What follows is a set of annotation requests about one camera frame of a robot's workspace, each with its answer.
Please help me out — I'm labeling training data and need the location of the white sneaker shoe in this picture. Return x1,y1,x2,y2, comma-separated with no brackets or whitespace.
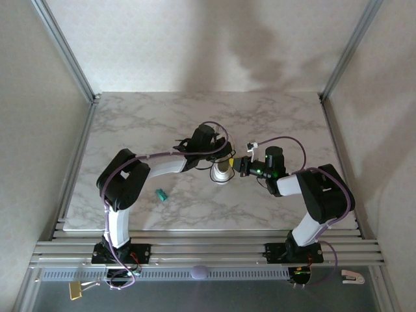
209,142,237,187

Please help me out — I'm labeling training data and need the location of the purple putty lump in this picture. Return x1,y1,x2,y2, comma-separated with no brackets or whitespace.
190,265,209,280

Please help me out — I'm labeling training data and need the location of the black controller board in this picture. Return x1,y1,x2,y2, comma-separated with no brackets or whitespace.
288,266,313,287
107,268,142,287

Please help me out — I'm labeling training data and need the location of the white plastic clip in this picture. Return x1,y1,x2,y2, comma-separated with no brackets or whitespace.
341,268,365,285

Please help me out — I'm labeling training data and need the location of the gold binder clip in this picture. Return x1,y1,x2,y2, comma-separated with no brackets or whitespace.
68,281,101,300

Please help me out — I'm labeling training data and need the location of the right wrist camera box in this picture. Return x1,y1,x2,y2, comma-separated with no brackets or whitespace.
246,141,261,163

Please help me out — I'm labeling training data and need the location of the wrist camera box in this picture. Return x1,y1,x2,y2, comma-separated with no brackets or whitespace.
213,125,230,144
246,141,261,163

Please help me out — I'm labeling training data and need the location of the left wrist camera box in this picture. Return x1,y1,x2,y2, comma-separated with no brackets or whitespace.
213,125,230,144

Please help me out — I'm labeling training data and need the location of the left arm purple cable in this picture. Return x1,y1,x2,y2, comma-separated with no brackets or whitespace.
99,121,230,291

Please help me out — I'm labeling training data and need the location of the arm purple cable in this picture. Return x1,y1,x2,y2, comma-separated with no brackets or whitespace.
256,136,356,289
99,121,230,291

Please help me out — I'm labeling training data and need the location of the aluminium side rail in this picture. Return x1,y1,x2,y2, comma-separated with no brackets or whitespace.
320,97,368,240
48,99,100,241

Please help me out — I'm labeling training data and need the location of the aluminium rail frame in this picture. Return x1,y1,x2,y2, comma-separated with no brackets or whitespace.
28,229,387,269

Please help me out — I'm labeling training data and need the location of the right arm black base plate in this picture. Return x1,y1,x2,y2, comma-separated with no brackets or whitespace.
265,242,325,264

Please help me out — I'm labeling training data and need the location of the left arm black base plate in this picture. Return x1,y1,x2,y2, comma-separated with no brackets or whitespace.
91,242,152,265

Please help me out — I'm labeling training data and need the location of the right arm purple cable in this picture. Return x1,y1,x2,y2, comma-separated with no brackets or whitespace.
256,136,356,289

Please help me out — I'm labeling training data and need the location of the grey slotted cable duct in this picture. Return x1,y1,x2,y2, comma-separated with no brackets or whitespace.
38,266,292,282

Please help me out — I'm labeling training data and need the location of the aluminium corner post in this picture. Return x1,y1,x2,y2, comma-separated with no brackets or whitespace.
320,0,384,101
31,0,100,103

